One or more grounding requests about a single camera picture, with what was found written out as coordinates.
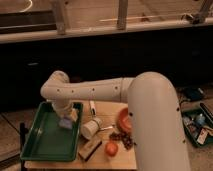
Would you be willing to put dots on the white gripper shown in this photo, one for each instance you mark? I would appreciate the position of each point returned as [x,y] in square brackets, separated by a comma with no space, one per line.
[66,111]

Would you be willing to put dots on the blue sponge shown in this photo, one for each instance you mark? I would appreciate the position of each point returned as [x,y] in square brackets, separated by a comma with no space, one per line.
[66,123]

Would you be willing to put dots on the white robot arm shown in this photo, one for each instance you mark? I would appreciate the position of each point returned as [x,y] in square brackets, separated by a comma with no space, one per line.
[154,111]

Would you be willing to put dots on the green plastic tray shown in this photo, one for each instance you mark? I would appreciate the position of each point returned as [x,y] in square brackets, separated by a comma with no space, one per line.
[47,141]

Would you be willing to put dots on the white marker pen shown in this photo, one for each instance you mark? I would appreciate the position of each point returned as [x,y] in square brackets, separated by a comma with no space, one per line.
[92,108]

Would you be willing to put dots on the white cylindrical cup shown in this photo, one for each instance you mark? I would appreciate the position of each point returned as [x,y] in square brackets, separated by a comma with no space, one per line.
[89,129]

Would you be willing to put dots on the wooden block eraser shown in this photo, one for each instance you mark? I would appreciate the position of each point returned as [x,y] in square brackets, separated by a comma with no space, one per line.
[89,148]

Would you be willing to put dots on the metal spoon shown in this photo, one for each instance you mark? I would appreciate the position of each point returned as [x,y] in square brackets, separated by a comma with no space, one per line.
[106,128]

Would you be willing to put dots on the orange bowl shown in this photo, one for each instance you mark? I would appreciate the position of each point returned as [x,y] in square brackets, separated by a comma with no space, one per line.
[123,121]

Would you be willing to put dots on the orange fruit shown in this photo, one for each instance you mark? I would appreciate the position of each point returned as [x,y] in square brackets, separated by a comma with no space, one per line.
[111,148]

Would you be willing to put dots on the dark grape bunch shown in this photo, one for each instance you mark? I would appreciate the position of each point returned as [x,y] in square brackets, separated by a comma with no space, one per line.
[124,138]

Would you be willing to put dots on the black power adapter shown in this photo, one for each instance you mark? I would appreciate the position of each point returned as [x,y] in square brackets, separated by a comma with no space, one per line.
[193,93]

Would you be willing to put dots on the green storage bin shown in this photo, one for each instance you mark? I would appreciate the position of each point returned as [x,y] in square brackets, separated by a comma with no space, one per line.
[198,125]

